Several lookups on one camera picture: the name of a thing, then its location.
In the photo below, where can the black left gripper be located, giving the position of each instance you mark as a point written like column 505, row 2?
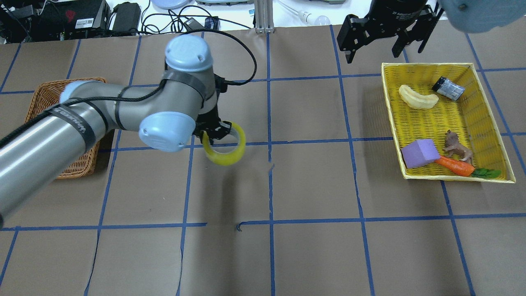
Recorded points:
column 214, row 130

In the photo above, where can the yellow woven basket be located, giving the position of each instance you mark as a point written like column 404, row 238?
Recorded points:
column 470, row 117

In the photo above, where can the blue plate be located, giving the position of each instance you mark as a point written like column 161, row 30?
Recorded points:
column 170, row 4

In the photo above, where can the purple foam cube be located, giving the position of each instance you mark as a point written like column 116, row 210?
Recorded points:
column 420, row 153

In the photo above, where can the pale banana toy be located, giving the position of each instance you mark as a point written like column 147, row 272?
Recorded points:
column 416, row 100

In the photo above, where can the brown toy animal figure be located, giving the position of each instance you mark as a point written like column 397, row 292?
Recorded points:
column 453, row 146

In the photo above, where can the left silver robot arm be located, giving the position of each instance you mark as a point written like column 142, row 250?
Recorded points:
column 165, row 118

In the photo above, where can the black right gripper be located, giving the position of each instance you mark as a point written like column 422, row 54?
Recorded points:
column 395, row 13

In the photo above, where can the yellow clear tape roll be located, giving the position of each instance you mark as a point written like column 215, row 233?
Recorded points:
column 233, row 156

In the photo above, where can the black computer box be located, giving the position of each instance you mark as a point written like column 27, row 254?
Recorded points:
column 67, row 20

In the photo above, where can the aluminium frame post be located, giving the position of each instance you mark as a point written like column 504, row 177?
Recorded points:
column 264, row 16

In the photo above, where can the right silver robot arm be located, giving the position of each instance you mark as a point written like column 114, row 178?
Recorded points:
column 475, row 16

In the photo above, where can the orange toy carrot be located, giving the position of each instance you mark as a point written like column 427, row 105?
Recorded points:
column 465, row 169

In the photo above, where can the black power adapter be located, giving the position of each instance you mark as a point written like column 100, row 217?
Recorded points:
column 126, row 18

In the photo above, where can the black cylindrical can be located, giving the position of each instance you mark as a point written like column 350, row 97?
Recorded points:
column 447, row 88

